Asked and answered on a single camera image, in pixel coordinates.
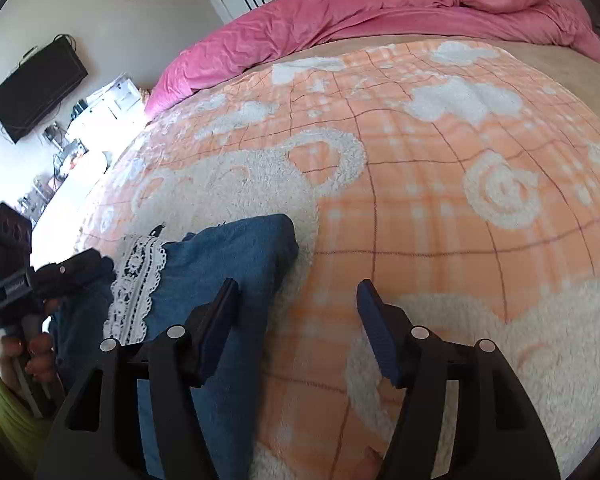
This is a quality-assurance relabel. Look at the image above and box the black wall television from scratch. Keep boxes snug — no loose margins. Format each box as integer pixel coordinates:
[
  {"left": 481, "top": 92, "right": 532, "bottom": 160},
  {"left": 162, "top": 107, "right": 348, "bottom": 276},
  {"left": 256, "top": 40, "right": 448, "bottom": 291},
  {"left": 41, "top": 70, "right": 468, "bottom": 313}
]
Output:
[{"left": 0, "top": 42, "right": 89, "bottom": 144}]

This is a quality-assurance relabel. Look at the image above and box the orange plaid fleece blanket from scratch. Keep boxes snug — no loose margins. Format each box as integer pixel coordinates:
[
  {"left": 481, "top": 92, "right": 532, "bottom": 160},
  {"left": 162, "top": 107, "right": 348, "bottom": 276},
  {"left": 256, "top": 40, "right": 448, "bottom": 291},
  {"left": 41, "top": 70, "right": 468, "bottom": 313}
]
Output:
[{"left": 75, "top": 40, "right": 600, "bottom": 480}]

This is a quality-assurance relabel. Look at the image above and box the white drawer cabinet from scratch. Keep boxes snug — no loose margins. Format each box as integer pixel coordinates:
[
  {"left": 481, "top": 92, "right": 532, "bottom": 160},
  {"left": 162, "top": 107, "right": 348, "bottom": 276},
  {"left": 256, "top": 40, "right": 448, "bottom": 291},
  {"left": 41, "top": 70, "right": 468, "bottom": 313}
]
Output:
[{"left": 87, "top": 72, "right": 146, "bottom": 123}]

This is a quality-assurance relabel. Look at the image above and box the person's left hand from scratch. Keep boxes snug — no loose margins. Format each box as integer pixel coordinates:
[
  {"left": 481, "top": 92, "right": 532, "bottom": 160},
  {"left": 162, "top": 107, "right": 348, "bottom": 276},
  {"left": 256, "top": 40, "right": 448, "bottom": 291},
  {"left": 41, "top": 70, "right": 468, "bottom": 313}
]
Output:
[{"left": 0, "top": 332, "right": 57, "bottom": 396}]

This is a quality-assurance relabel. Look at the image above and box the person's left forearm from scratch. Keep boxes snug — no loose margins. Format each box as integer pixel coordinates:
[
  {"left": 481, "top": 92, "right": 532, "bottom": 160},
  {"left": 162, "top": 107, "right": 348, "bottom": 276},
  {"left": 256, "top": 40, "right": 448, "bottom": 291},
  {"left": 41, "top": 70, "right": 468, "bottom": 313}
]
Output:
[{"left": 0, "top": 370, "right": 56, "bottom": 466}]

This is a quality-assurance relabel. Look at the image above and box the white desk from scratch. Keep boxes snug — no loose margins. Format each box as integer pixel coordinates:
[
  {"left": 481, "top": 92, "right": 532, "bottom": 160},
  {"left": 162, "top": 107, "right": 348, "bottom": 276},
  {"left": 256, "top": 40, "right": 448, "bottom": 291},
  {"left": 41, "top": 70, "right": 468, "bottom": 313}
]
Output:
[{"left": 27, "top": 150, "right": 115, "bottom": 243}]

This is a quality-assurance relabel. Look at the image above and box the blue denim pants lace trim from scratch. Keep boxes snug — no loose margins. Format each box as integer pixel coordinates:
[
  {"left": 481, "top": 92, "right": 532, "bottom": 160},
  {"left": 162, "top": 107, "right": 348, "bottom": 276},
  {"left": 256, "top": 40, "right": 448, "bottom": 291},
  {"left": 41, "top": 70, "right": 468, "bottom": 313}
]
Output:
[{"left": 47, "top": 214, "right": 300, "bottom": 480}]

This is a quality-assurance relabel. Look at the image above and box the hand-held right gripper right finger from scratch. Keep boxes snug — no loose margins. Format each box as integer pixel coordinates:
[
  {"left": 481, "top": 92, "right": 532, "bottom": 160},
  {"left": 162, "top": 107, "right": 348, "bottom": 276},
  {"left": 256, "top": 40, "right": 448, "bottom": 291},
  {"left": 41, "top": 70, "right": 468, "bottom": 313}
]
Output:
[{"left": 356, "top": 279, "right": 561, "bottom": 480}]

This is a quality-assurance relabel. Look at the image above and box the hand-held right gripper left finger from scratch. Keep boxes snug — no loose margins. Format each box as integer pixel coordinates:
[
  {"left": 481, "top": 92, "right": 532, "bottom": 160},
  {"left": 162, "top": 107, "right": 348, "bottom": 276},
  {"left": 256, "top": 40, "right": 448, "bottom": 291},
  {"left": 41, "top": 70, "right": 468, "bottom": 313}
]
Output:
[{"left": 35, "top": 277, "right": 241, "bottom": 480}]

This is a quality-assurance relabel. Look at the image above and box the pink duvet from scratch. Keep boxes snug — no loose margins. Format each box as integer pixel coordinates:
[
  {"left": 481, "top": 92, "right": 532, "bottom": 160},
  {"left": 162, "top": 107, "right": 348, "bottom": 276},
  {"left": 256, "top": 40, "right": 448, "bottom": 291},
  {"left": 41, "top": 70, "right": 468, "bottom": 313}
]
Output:
[{"left": 144, "top": 0, "right": 600, "bottom": 116}]

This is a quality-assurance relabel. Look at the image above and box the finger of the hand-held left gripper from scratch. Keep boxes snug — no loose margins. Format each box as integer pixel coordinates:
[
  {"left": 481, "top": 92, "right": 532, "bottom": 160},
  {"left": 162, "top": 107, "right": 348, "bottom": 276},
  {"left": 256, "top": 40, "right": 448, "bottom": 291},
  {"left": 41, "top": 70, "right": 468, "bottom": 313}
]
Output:
[
  {"left": 37, "top": 257, "right": 117, "bottom": 305},
  {"left": 34, "top": 250, "right": 103, "bottom": 281}
]

